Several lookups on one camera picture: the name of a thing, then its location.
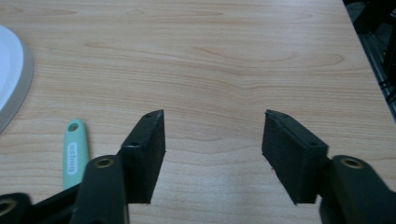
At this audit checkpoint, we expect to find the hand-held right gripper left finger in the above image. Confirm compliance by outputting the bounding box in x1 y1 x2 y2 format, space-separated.
117 108 166 205

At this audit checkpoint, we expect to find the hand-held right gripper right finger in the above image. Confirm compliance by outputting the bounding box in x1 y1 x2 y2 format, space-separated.
261 109 331 205

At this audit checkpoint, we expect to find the dark metal stand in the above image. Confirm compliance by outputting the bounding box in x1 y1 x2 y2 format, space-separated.
342 0 396 123

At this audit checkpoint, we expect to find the white round plate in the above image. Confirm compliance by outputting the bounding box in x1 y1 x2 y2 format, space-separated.
0 24 35 134

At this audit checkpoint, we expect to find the mint green utensil handle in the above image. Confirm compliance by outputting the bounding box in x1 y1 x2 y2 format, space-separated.
62 118 91 191

